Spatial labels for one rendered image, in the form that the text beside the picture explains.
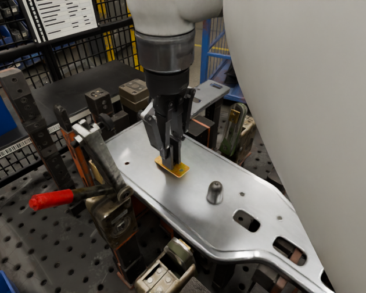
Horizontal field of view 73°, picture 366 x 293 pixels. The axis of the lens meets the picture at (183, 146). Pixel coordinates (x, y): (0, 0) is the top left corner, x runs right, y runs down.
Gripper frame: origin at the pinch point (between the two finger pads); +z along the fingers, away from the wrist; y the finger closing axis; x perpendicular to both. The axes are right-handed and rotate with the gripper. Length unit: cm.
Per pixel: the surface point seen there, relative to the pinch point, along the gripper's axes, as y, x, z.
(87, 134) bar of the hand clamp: -16.8, -1.5, -16.5
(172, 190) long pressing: -4.7, -4.7, 4.9
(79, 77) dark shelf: 7, 51, 2
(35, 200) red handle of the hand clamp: -26.0, -0.2, -9.8
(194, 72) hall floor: 201, 160, 106
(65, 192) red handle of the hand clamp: -22.3, -0.3, -7.9
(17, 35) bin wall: 38, 218, 33
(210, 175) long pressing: 4.1, -8.1, 5.0
